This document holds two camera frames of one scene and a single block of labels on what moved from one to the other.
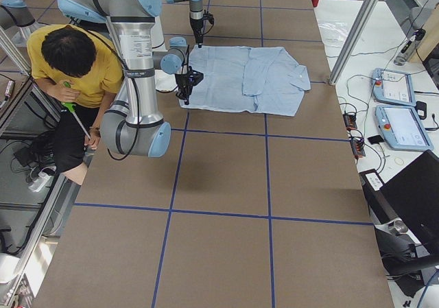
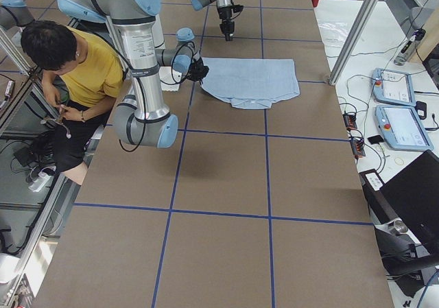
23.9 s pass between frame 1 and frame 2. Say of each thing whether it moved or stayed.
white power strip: stayed
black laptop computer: stayed
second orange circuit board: stayed
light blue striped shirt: moved
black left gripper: moved
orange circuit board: stayed
